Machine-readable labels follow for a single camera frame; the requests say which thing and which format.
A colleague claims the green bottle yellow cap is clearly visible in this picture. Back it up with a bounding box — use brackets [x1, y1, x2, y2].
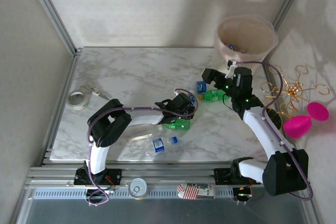
[198, 89, 232, 103]
[162, 119, 191, 131]

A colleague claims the cream waste bin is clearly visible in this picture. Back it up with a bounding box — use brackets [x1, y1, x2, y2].
[214, 15, 279, 63]

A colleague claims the translucent plastic bin liner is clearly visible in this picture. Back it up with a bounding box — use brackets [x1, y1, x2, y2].
[214, 14, 279, 62]

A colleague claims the large clear label-free bottle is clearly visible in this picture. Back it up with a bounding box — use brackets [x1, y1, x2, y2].
[125, 124, 163, 141]

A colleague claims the black round dish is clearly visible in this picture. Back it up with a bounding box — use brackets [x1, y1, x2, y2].
[265, 108, 284, 127]

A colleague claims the pink goblet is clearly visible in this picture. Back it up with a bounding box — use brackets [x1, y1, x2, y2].
[283, 102, 330, 140]

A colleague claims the red white small box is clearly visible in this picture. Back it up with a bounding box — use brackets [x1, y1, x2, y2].
[177, 183, 216, 200]

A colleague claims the silver tin can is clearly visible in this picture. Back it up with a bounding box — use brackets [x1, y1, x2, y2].
[128, 178, 148, 200]

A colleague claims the right small circuit board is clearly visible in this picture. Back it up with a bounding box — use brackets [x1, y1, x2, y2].
[232, 187, 254, 204]

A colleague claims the small circuit board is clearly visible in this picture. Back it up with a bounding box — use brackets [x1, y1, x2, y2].
[232, 187, 254, 204]
[85, 188, 116, 201]

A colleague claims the clear tape roll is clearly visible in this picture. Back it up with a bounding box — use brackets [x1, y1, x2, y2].
[67, 90, 89, 111]

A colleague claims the left small circuit board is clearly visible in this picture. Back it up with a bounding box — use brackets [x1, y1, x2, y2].
[85, 188, 116, 201]

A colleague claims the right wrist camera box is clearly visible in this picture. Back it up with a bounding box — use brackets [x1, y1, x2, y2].
[227, 60, 238, 78]

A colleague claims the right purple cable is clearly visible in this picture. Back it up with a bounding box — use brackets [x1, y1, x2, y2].
[230, 60, 313, 206]

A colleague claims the purple cable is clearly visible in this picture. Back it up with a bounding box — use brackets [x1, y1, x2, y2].
[230, 60, 313, 206]
[85, 88, 196, 207]

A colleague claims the gold wire ornament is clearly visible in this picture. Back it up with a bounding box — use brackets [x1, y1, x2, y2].
[261, 63, 331, 119]

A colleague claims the aluminium front rail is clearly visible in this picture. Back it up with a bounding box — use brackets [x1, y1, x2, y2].
[25, 165, 312, 188]

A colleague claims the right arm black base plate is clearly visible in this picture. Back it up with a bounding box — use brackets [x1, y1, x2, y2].
[214, 167, 262, 186]

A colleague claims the slotted grey cable duct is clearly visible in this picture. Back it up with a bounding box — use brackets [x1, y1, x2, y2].
[31, 187, 237, 200]

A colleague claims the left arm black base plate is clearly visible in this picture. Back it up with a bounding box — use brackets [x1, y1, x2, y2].
[73, 168, 123, 186]

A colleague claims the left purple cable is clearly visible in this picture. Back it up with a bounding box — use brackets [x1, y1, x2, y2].
[85, 88, 196, 207]

